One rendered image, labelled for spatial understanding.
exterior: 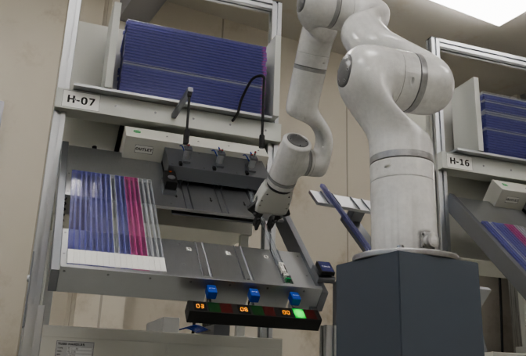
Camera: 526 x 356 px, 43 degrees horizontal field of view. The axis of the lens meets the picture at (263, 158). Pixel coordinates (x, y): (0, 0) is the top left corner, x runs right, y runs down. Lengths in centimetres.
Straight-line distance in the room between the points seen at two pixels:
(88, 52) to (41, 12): 249
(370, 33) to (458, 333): 65
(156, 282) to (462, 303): 77
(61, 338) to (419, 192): 110
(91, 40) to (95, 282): 114
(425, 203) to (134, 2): 361
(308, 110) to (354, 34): 39
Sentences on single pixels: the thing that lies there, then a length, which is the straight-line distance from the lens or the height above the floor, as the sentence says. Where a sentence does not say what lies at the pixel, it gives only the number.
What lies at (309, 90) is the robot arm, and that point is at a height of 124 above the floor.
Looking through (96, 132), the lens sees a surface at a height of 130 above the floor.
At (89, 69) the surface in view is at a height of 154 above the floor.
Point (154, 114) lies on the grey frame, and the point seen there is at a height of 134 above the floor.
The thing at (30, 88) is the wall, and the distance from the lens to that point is 476.
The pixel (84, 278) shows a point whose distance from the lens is 165.
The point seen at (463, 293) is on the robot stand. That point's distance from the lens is 122.
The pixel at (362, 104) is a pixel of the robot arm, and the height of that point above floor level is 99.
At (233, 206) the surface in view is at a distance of 209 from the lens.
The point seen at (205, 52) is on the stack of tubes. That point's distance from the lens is 240.
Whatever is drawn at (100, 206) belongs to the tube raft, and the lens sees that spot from 191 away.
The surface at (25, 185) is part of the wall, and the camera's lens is 455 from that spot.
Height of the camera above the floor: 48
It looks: 19 degrees up
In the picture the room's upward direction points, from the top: 2 degrees clockwise
